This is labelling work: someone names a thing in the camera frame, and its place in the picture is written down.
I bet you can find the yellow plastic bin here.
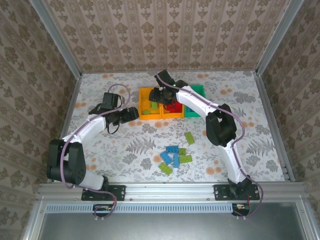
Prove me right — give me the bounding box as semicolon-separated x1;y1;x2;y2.
138;86;163;121

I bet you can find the orange plastic bin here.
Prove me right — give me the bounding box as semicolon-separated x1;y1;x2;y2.
161;98;185;119

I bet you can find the green plastic bin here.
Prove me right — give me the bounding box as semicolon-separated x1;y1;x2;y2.
183;84;208;118

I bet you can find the grey metal panel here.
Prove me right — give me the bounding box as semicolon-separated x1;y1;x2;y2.
37;202;310;240

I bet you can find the black camera cable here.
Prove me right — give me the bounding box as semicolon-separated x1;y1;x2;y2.
106;96;124;135

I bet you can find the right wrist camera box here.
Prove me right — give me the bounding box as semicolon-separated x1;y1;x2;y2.
154;69;176;87

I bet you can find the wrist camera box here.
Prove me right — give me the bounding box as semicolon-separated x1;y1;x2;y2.
103;92;120;110
154;69;176;87

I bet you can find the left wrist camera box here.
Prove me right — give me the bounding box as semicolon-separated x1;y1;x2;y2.
103;92;120;110

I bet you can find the aluminium side rail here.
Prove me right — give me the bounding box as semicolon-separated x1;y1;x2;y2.
252;71;294;182
59;73;83;141

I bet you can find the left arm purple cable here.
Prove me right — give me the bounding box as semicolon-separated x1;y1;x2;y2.
59;83;132;221

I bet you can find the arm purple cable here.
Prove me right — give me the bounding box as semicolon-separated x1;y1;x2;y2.
153;72;265;221
59;83;132;221

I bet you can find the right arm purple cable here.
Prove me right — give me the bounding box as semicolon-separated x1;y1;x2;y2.
153;72;265;221

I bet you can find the long aluminium base rail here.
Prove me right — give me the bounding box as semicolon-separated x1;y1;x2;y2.
37;181;306;201

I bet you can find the grey slotted cable duct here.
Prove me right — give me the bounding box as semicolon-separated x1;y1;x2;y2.
45;202;251;214

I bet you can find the aluminium frame post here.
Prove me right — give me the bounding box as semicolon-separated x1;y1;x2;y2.
29;0;83;76
254;0;305;76

